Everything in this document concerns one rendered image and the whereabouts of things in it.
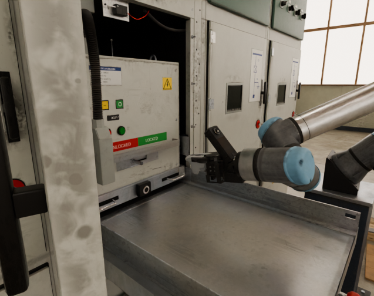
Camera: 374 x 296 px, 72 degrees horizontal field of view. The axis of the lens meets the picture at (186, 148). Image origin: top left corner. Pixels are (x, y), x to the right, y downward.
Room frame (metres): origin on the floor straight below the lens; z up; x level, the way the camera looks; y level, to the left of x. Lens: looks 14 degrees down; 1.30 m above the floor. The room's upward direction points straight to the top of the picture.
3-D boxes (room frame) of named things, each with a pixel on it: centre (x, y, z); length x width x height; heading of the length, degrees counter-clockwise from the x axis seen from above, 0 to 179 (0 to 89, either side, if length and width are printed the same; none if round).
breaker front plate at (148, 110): (0.98, 0.19, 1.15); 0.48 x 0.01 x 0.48; 140
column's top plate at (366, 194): (1.35, -0.87, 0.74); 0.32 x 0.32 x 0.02; 49
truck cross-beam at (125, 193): (0.99, 0.20, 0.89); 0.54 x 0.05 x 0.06; 140
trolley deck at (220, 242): (0.73, -0.10, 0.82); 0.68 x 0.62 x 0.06; 50
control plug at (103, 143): (0.77, 0.27, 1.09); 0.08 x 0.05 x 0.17; 50
